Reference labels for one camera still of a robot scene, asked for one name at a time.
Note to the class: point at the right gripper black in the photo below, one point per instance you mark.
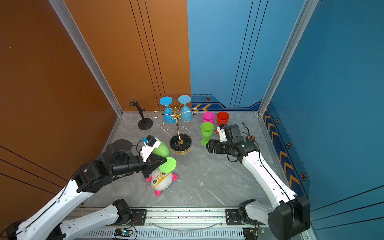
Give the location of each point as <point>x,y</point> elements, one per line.
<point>217,150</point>

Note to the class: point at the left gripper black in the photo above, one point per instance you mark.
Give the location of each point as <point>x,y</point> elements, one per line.
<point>153,163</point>

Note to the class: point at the green wine glass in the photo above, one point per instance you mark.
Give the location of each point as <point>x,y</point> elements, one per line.
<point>207,129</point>
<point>163,151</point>

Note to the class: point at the red wine glass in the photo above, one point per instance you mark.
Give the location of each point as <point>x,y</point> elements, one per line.
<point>222,119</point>

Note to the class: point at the pink wine glass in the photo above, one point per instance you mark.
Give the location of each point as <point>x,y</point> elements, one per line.
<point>209,117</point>

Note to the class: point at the light blue wine glass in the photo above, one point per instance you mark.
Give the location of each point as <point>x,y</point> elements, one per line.
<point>186,114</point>

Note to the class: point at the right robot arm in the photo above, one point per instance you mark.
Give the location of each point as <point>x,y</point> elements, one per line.
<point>288,214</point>

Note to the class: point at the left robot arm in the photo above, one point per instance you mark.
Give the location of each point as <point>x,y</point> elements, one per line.
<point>116,162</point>

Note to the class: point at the gold wine glass rack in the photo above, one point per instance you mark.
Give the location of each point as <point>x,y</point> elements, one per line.
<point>180,143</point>

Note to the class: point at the plush toy with glasses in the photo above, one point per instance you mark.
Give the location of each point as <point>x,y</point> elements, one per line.
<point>163,182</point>

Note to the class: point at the orange black tape measure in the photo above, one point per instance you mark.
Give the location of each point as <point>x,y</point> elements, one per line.
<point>249,137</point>

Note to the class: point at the black phone stand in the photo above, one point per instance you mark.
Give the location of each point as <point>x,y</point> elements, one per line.
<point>144,123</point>

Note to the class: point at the left circuit board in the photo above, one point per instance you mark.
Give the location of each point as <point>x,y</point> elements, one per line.
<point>123,233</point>

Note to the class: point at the circuit board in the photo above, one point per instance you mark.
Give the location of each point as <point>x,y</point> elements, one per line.
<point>123,233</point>
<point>251,233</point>

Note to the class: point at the right circuit board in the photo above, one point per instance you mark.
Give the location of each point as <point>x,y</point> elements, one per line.
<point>251,233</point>

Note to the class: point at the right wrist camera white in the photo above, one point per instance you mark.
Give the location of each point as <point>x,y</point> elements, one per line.
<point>222,131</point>

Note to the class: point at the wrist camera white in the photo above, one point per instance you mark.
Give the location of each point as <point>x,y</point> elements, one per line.
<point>150,143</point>
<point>222,131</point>

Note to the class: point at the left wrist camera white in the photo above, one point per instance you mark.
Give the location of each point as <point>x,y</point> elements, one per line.
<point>150,143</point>

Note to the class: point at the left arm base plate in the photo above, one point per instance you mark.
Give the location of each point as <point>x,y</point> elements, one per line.
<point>135,217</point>

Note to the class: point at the aluminium front rail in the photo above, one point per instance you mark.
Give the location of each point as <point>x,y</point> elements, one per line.
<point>192,223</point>

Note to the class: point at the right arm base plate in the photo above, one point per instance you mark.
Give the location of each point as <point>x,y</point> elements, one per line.
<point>238,216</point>

